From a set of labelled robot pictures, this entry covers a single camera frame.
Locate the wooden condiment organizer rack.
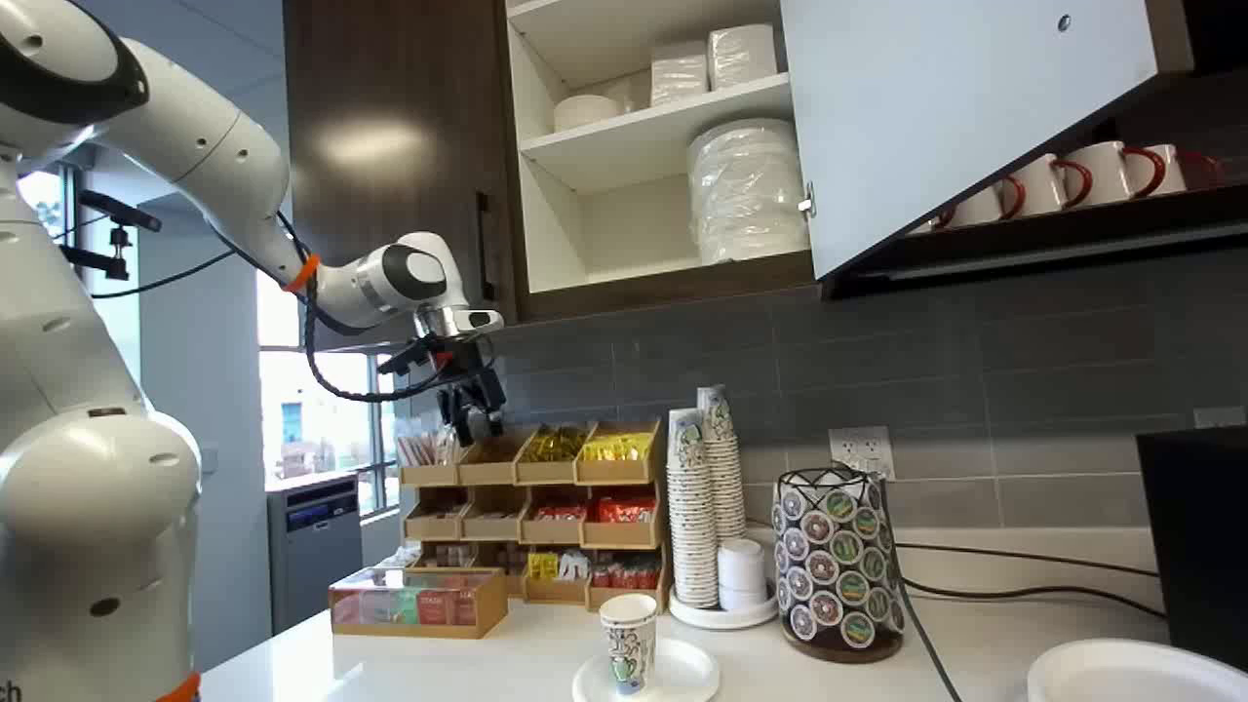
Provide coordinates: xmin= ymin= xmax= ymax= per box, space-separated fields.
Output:
xmin=398 ymin=421 xmax=671 ymax=615

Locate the dark wood cabinet door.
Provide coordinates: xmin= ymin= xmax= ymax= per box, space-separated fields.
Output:
xmin=279 ymin=0 xmax=521 ymax=354

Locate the white saucer plate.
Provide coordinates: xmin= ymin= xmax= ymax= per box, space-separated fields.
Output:
xmin=567 ymin=637 xmax=721 ymax=702

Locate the coffee pod carousel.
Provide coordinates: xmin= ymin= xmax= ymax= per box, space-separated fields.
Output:
xmin=766 ymin=464 xmax=909 ymax=666

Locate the black cabinet door handle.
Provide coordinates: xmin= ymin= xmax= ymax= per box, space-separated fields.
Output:
xmin=471 ymin=193 xmax=497 ymax=304

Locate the tall patterned paper cup stack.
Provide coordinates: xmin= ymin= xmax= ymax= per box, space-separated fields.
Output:
xmin=694 ymin=384 xmax=748 ymax=546
xmin=664 ymin=405 xmax=721 ymax=614

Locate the white plate under cup stacks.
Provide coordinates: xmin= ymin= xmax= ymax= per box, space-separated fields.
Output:
xmin=666 ymin=590 xmax=778 ymax=637

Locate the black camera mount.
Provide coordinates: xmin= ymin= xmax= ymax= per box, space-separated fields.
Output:
xmin=54 ymin=186 xmax=167 ymax=284

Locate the black coffee machine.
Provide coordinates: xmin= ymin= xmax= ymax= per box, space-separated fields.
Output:
xmin=1136 ymin=425 xmax=1248 ymax=676

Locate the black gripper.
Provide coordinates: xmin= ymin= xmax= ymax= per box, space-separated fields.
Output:
xmin=410 ymin=332 xmax=509 ymax=449

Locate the grey dishwasher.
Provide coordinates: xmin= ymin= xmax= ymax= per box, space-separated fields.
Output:
xmin=265 ymin=475 xmax=367 ymax=637

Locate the white wall outlet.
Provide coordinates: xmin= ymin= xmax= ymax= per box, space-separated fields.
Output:
xmin=825 ymin=425 xmax=899 ymax=484

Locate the white cabinet door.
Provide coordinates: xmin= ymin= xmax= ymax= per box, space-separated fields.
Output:
xmin=777 ymin=0 xmax=1162 ymax=284

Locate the white cup lid stack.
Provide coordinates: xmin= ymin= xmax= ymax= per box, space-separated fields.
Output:
xmin=713 ymin=533 xmax=770 ymax=615

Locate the wrapped paper plate stack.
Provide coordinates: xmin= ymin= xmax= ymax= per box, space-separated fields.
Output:
xmin=683 ymin=113 xmax=811 ymax=269

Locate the patterned paper coffee cup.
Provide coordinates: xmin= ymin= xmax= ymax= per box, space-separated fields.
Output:
xmin=595 ymin=593 xmax=664 ymax=698

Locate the black power cable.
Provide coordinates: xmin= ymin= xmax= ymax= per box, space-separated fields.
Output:
xmin=891 ymin=540 xmax=1162 ymax=584
xmin=891 ymin=579 xmax=1169 ymax=702

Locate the white bowl stack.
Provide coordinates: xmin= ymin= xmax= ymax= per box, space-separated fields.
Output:
xmin=548 ymin=90 xmax=636 ymax=137

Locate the wooden tea bag box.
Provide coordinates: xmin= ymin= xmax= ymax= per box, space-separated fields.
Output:
xmin=322 ymin=559 xmax=509 ymax=645

